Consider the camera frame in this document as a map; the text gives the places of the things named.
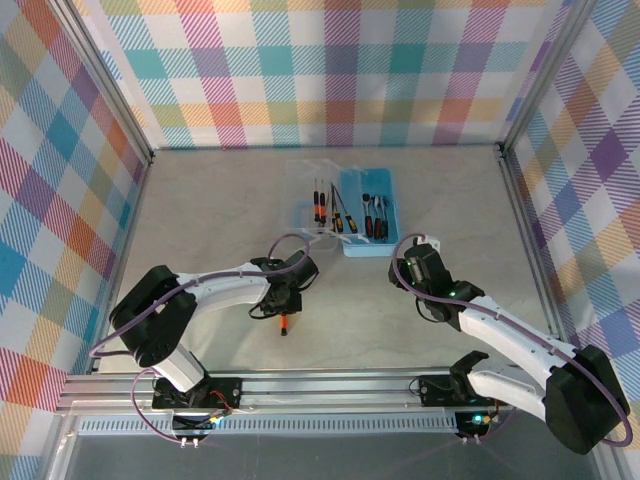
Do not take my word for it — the thin screwdriver yellow-black handle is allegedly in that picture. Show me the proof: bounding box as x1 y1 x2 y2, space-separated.
333 187 355 235

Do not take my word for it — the light blue plastic toolbox base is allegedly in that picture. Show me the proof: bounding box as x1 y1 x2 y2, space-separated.
335 166 404 259

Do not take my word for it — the transparent toolbox lid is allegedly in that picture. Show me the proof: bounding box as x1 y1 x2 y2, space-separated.
282 158 346 256

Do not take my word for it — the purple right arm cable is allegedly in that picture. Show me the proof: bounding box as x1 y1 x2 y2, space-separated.
389 232 634 447

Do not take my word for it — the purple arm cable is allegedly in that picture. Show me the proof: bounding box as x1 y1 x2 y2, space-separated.
389 232 634 447
89 233 312 446

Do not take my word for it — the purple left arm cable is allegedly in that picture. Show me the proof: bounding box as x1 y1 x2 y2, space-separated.
89 233 312 446

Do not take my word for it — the long aluminium base rail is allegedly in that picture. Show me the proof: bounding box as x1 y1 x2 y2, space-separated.
59 368 604 416

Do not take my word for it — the aluminium side rail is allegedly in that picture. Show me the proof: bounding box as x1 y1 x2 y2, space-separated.
87 148 156 376
498 143 574 374

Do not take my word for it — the grey slotted cable duct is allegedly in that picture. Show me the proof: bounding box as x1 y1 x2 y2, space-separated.
77 415 464 437

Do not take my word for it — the grey metal base plate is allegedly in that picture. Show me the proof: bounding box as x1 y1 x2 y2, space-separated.
44 432 616 480

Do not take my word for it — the aluminium corner post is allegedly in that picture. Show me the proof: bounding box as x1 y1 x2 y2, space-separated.
49 0 154 164
499 0 594 151

